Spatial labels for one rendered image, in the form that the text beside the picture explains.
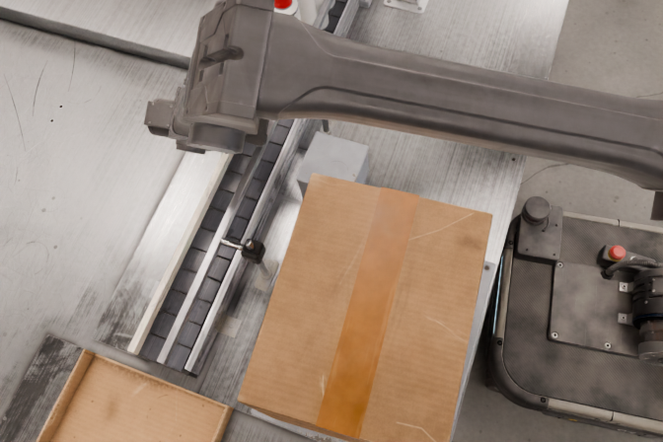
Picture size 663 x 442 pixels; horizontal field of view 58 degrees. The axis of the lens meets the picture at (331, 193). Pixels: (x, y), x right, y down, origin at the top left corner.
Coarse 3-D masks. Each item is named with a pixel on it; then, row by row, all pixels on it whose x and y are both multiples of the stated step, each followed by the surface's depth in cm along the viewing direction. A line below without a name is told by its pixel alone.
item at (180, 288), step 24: (336, 0) 123; (336, 24) 120; (288, 120) 112; (240, 168) 108; (264, 168) 108; (216, 192) 106; (216, 216) 105; (240, 216) 104; (192, 240) 103; (240, 240) 103; (192, 264) 101; (216, 264) 101; (216, 288) 99; (168, 312) 98; (192, 312) 98; (192, 336) 96
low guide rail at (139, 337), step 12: (228, 156) 105; (216, 168) 105; (216, 180) 104; (204, 192) 103; (204, 204) 102; (192, 216) 101; (192, 228) 100; (180, 252) 99; (180, 264) 99; (168, 276) 97; (168, 288) 98; (156, 300) 95; (156, 312) 96; (144, 324) 94; (144, 336) 94; (132, 348) 93
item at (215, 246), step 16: (320, 16) 111; (272, 128) 102; (256, 160) 99; (240, 192) 97; (224, 224) 95; (208, 256) 93; (208, 272) 93; (192, 288) 91; (192, 304) 91; (176, 320) 89; (176, 336) 88
